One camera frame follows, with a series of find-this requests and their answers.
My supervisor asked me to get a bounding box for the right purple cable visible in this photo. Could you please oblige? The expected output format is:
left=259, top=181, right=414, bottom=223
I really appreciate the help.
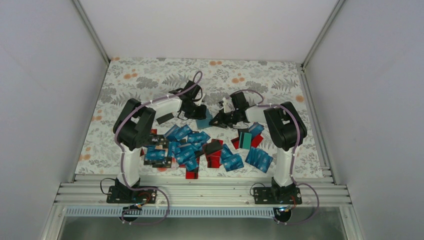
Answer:
left=231, top=89, right=321, bottom=200

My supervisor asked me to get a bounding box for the blue leather card holder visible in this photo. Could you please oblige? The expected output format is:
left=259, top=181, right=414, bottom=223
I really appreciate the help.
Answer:
left=195, top=109, right=213, bottom=130

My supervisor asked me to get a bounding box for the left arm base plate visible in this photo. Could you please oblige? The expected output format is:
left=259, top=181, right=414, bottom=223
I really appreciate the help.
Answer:
left=106, top=186, right=157, bottom=204

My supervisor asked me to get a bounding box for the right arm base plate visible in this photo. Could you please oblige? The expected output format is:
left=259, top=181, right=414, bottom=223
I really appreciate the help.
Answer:
left=252, top=185, right=303, bottom=205

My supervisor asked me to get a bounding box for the teal black stripe card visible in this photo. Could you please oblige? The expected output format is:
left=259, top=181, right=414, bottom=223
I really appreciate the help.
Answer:
left=238, top=132, right=252, bottom=150

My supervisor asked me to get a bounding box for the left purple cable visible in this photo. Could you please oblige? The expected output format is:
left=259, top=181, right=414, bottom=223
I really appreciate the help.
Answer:
left=114, top=70, right=204, bottom=193

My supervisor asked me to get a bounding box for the red card front centre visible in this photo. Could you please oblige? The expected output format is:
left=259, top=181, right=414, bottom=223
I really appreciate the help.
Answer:
left=185, top=168, right=199, bottom=180

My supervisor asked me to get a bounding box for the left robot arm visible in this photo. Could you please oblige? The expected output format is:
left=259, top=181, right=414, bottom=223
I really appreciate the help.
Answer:
left=113, top=81, right=206, bottom=203

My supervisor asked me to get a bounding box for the blue cards right stack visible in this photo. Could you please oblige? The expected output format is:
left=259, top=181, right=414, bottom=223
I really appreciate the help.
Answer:
left=245, top=147, right=274, bottom=174

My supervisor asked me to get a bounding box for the red card right side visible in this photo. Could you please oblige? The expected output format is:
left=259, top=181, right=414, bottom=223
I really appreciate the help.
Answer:
left=250, top=134, right=264, bottom=148

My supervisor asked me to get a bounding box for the purple cable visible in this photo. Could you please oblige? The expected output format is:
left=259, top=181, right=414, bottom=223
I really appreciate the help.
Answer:
left=114, top=70, right=204, bottom=193
left=231, top=89, right=321, bottom=200

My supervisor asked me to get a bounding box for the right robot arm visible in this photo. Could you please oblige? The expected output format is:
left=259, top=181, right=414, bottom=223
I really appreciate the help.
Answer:
left=209, top=91, right=308, bottom=204

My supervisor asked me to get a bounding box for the aluminium rail frame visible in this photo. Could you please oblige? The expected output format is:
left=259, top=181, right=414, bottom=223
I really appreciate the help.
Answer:
left=54, top=175, right=352, bottom=207

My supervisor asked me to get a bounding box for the black visa card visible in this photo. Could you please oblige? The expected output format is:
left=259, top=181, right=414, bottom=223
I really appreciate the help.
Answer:
left=145, top=134, right=169, bottom=149

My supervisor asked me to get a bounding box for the red card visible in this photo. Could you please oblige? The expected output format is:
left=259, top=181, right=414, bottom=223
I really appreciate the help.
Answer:
left=250, top=134, right=264, bottom=148
left=185, top=168, right=199, bottom=180

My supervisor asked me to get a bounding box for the grey perforated cable duct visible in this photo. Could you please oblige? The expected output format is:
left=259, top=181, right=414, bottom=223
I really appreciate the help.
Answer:
left=64, top=206, right=274, bottom=219

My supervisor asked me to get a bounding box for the floral patterned table mat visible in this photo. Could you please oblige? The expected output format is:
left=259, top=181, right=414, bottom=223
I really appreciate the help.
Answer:
left=76, top=57, right=323, bottom=179

